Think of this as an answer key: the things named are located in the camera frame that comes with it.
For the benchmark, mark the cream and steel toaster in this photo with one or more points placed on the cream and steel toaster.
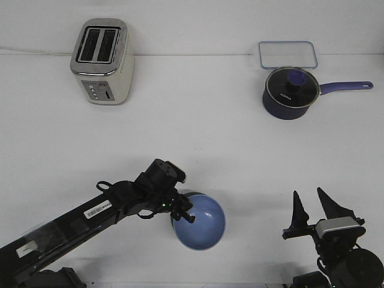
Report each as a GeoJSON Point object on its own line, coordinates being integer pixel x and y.
{"type": "Point", "coordinates": [103, 62]}

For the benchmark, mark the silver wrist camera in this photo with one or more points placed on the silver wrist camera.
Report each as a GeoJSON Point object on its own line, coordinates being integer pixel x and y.
{"type": "Point", "coordinates": [180, 174]}
{"type": "Point", "coordinates": [335, 224]}

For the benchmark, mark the clear rectangular container lid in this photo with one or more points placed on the clear rectangular container lid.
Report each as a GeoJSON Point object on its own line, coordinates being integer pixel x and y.
{"type": "Point", "coordinates": [276, 54]}

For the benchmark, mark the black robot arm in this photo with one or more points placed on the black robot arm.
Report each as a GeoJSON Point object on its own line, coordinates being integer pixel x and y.
{"type": "Point", "coordinates": [341, 262]}
{"type": "Point", "coordinates": [24, 261]}

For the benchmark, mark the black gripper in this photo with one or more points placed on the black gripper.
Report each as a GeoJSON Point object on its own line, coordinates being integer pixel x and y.
{"type": "Point", "coordinates": [339, 242]}
{"type": "Point", "coordinates": [180, 208]}

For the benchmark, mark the green bowl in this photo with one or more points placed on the green bowl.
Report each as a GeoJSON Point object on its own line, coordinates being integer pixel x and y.
{"type": "Point", "coordinates": [190, 195]}

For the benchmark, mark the blue bowl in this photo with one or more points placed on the blue bowl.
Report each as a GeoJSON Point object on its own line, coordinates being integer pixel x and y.
{"type": "Point", "coordinates": [207, 229]}

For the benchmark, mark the dark blue saucepan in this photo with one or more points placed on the dark blue saucepan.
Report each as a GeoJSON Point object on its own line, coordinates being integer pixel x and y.
{"type": "Point", "coordinates": [282, 112]}

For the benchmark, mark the glass pot lid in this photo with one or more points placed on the glass pot lid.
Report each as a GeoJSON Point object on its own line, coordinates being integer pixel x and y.
{"type": "Point", "coordinates": [292, 87]}

